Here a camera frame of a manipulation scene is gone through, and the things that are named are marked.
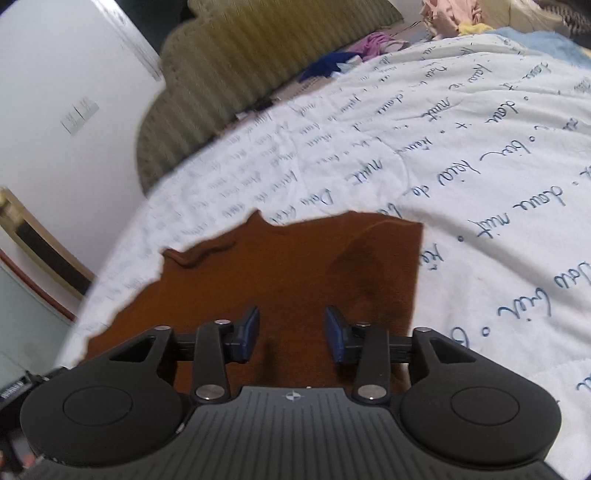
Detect light blue blanket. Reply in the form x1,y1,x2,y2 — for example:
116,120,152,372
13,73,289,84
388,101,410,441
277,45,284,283
496,25,591,70

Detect pale yellow pillow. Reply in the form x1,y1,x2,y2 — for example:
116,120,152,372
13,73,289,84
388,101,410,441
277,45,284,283
480,0,573,33

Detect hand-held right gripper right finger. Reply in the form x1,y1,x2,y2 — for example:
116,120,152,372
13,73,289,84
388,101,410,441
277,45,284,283
322,305,485,407

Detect purple cloth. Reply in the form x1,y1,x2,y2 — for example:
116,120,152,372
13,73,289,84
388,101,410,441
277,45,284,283
346,31,409,57

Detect yellow cloth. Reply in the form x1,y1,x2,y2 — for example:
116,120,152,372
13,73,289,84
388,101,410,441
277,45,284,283
457,21,497,37

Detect gold black framed post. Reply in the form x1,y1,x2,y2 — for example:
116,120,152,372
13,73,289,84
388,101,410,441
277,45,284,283
0,187,95,301

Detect red-framed glass door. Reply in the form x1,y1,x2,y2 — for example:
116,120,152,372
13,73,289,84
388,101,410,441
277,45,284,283
0,249,77,370

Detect white wall switch plate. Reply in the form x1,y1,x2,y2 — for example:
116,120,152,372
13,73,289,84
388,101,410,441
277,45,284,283
61,97,100,136

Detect white printed blanket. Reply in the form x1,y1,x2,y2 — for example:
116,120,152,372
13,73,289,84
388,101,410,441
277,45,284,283
58,30,591,480

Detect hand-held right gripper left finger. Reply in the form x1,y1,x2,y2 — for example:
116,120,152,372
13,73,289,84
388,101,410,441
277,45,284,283
85,305,262,405

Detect pink cloth pile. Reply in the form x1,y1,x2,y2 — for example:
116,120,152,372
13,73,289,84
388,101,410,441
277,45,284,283
420,0,485,38

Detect brown knit top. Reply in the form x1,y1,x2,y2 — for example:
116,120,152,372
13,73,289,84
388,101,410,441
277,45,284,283
83,210,424,398

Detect olive ribbed headboard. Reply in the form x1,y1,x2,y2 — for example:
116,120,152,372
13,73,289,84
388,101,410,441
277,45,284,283
136,0,404,195

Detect dark blue cloth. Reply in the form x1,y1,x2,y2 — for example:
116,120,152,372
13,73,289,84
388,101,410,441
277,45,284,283
298,52,363,84

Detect black device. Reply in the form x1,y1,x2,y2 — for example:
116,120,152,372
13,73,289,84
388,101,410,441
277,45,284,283
0,367,61,411

